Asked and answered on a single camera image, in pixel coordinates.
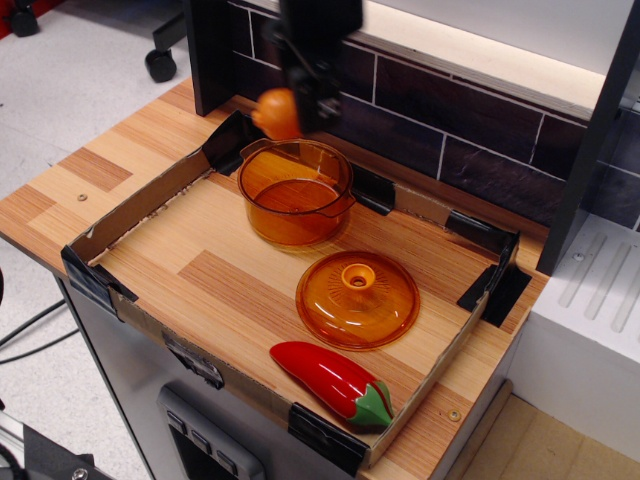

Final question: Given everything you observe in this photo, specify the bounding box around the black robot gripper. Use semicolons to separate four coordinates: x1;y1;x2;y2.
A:
266;0;363;134

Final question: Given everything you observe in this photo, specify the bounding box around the orange toy carrot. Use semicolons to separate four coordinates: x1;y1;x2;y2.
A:
251;88;302;140

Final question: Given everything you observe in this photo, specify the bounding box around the orange transparent plastic pot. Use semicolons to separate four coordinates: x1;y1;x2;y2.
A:
238;139;355;246

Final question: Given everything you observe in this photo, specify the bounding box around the orange transparent pot lid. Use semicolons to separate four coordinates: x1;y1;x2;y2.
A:
296;251;421;350

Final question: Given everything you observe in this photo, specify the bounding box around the cardboard fence with black tape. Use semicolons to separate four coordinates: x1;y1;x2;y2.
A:
60;109;533;478

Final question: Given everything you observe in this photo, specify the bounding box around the black office chair base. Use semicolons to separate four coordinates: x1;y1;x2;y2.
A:
144;13;186;83

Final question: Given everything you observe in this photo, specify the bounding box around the red toy chili pepper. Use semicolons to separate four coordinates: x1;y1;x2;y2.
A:
269;341;395;427

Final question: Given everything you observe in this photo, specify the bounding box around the grey toy oven panel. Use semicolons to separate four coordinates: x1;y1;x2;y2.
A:
157;386;266;480

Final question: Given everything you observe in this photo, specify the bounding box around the black equipment bottom left corner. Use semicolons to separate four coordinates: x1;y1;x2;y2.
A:
1;411;112;480

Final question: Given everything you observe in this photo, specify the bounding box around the black floor cable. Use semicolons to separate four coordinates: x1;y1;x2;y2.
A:
0;297;81;365

